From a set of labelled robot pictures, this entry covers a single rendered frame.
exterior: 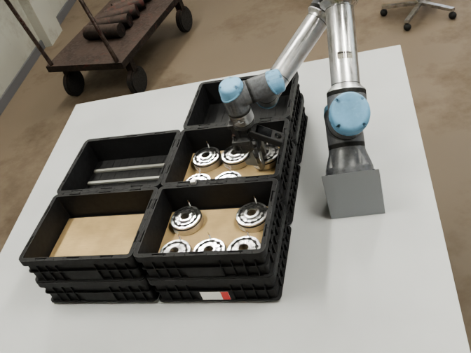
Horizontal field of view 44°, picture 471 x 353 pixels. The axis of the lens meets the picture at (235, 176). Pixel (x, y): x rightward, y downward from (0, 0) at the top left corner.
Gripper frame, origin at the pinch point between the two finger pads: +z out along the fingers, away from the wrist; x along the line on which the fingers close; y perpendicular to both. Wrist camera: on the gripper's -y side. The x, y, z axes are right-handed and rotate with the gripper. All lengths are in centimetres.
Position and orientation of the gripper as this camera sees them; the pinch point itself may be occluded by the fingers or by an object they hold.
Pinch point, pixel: (264, 161)
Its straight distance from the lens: 197.4
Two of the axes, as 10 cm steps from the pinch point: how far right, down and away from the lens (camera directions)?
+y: -9.5, 0.8, 3.1
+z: 2.8, 6.4, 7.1
